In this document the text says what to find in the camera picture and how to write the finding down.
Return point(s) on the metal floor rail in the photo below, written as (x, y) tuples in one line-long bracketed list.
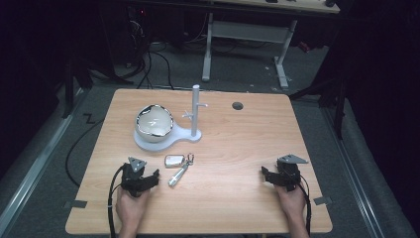
[(36, 165), (353, 165)]

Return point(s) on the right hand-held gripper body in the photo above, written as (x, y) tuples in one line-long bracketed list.
[(289, 173)]

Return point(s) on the black metal stand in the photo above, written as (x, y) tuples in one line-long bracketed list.
[(70, 89), (330, 99)]

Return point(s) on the person's right hand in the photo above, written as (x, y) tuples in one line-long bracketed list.
[(292, 201)]

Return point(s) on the dark computer tower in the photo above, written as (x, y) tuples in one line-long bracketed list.
[(137, 33)]

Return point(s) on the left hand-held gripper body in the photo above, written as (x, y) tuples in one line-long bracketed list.
[(133, 180)]

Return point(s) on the white key stand with pegs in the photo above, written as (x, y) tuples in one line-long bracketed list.
[(195, 112)]

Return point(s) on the white bowl with silver rim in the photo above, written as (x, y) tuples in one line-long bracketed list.
[(154, 124)]

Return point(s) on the desk with white metal legs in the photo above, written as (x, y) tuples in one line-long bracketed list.
[(247, 31)]

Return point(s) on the person's left hand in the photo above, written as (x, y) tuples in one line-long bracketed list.
[(131, 207)]

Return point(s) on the small red object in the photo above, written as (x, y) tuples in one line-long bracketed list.
[(304, 47)]

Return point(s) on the grey tape piece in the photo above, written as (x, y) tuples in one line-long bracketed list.
[(76, 204), (323, 200)]

